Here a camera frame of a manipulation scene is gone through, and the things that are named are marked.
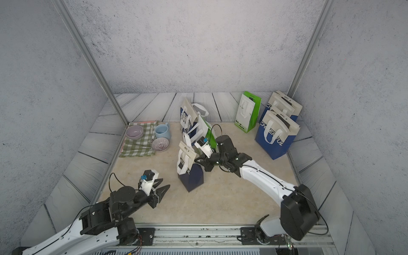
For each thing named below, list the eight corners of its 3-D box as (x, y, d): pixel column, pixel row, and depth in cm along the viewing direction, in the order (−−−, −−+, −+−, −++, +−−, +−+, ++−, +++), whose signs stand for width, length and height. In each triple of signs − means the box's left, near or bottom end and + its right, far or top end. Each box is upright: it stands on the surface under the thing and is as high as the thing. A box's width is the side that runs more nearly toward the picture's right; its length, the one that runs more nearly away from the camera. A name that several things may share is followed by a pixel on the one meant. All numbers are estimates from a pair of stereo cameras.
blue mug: (155, 141, 111) (153, 134, 106) (158, 129, 118) (156, 122, 113) (169, 141, 111) (167, 134, 106) (171, 129, 118) (170, 122, 113)
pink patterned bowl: (152, 151, 106) (151, 147, 103) (155, 141, 112) (153, 137, 108) (168, 151, 106) (167, 147, 103) (170, 141, 112) (169, 137, 108)
